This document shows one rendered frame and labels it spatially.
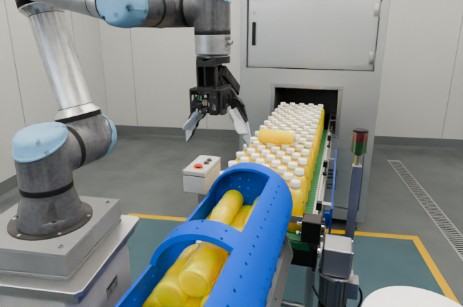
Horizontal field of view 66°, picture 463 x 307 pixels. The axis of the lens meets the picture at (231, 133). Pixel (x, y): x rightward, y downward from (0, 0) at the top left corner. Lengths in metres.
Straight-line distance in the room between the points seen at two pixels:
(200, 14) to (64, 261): 0.58
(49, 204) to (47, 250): 0.11
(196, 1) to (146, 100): 5.14
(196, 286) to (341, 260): 0.81
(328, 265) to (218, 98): 0.96
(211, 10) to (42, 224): 0.60
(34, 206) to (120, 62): 5.07
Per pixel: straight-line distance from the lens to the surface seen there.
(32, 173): 0.90
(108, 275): 1.01
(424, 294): 1.08
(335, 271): 1.54
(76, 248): 0.89
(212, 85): 0.75
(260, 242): 0.89
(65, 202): 0.94
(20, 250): 0.92
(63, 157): 0.91
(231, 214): 1.11
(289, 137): 1.79
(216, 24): 0.73
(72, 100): 0.99
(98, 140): 0.98
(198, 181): 1.51
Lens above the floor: 1.67
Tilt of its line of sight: 16 degrees down
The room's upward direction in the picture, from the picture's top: straight up
